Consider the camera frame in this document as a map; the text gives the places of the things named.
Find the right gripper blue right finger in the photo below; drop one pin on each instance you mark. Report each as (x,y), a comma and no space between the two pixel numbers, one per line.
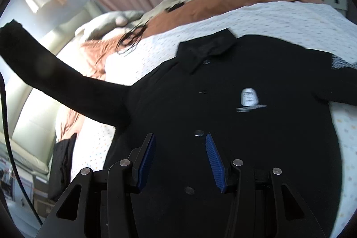
(217,165)

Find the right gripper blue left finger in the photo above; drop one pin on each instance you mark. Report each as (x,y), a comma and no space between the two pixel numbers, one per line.
(141,158)

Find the black button-up shirt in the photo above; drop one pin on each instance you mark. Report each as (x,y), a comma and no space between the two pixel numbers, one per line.
(223,129)

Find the folded black garment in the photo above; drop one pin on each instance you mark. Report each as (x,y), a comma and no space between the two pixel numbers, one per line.
(60,174)

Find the orange-brown quilt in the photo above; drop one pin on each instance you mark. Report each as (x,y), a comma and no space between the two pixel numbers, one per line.
(91,55)

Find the cream padded headboard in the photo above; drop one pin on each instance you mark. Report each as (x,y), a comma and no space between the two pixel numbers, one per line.
(31,113)

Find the grey plush pillow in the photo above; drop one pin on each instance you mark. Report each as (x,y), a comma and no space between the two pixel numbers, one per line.
(103,24)

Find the small black device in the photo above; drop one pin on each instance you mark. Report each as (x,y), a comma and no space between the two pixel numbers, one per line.
(174,7)

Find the white polka dot bedsheet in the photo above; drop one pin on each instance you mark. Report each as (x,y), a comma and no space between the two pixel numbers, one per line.
(251,40)

